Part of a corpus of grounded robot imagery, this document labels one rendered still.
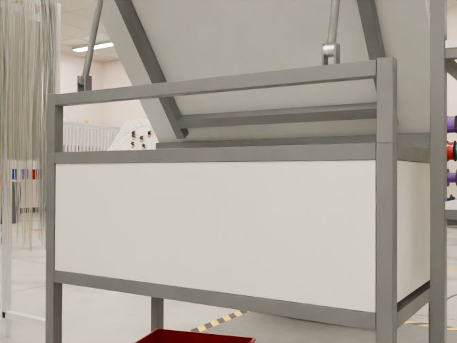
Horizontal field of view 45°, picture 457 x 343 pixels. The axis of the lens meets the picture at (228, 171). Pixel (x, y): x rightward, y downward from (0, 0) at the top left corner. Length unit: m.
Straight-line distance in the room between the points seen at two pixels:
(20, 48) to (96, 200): 0.78
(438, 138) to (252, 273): 0.59
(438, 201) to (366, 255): 0.24
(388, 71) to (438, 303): 0.59
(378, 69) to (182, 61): 0.95
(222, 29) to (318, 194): 0.80
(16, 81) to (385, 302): 1.60
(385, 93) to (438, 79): 0.19
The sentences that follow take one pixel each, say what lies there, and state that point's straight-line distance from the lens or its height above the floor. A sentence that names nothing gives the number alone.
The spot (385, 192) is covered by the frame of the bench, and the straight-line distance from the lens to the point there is 1.35.
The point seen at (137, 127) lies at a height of 1.50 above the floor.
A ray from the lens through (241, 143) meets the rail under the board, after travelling 2.18.
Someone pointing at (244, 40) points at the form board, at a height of 1.19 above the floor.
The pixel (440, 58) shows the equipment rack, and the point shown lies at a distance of 1.51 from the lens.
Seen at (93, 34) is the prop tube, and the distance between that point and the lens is 1.98.
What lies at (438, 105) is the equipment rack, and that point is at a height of 0.90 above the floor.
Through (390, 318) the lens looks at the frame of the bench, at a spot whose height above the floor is 0.39.
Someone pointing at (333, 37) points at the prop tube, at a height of 1.07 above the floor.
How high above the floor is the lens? 0.72
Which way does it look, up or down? 1 degrees up
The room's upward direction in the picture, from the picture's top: straight up
